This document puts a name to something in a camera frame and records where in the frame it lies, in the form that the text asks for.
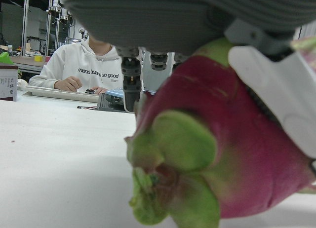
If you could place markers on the person in white hoodie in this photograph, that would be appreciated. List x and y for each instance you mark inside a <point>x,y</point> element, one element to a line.
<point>71,60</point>

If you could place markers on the pink green dragon fruit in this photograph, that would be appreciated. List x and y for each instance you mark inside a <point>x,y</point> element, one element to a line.
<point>209,139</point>

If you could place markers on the carton with Chinese print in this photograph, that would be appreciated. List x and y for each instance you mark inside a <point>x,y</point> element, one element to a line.
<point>8,82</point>

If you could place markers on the silver white background robot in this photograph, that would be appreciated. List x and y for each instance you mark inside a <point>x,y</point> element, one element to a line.
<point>60,13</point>

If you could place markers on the blue grey electronic box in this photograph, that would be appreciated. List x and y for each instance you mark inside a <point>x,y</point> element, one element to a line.
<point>109,99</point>

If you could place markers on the yellow block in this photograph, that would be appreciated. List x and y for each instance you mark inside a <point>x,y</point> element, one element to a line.
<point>38,58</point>

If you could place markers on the small black device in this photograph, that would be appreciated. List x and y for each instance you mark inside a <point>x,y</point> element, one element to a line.
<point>90,91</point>

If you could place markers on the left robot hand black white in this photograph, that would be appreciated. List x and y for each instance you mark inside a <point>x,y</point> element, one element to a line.
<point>160,18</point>

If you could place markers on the green plastic object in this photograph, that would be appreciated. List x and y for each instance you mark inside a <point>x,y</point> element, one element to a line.
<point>5,57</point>

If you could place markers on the white egg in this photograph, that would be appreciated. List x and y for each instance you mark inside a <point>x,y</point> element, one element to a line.
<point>22,83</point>

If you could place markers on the white keyboard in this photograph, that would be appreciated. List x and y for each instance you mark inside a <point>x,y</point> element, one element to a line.
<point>54,93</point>

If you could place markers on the aluminium post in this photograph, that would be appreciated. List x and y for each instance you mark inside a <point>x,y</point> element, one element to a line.
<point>25,23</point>

